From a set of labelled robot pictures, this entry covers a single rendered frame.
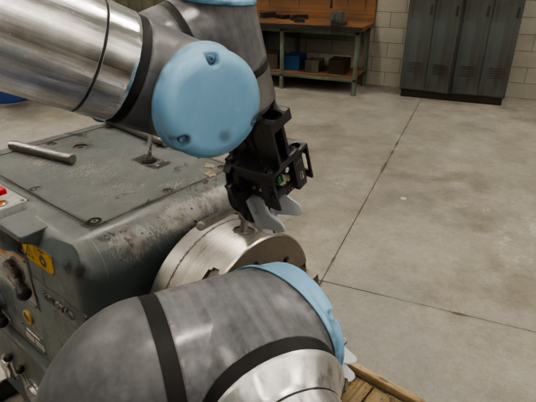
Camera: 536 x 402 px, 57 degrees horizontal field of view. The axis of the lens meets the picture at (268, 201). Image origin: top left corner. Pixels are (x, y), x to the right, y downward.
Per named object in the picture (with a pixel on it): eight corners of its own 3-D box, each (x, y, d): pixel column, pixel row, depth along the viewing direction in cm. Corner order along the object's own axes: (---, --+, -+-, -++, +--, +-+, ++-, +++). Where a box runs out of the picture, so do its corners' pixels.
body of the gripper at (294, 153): (279, 217, 58) (257, 133, 50) (227, 197, 63) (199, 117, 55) (315, 179, 62) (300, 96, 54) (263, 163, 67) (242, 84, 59)
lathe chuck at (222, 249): (158, 404, 89) (155, 250, 77) (269, 328, 112) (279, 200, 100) (192, 432, 83) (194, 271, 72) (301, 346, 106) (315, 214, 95)
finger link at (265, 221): (285, 259, 65) (272, 209, 59) (253, 244, 69) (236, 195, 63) (299, 243, 67) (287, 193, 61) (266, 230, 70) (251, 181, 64)
